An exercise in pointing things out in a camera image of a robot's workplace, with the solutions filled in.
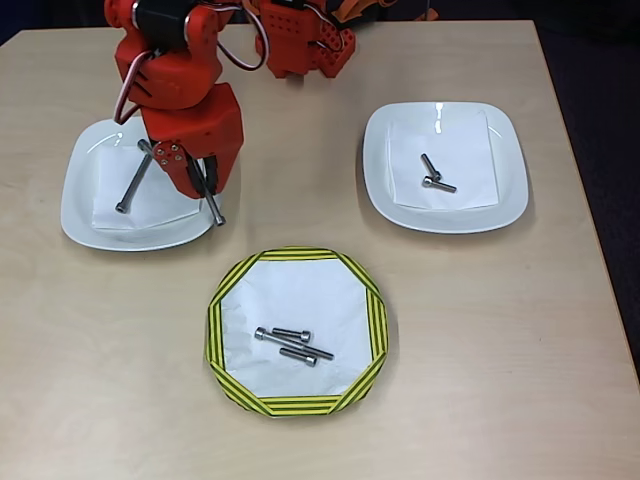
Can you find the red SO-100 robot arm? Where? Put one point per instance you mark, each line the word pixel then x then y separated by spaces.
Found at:
pixel 170 80

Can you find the white folded paper napkin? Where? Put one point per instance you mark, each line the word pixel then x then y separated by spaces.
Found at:
pixel 465 150
pixel 105 175

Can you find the white square ceramic plate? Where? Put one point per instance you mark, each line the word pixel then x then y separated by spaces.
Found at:
pixel 75 200
pixel 512 175

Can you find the orange printed part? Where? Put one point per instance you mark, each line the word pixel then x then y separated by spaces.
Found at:
pixel 352 9

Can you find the yellow black striped paper plate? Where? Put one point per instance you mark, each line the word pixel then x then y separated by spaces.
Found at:
pixel 300 406

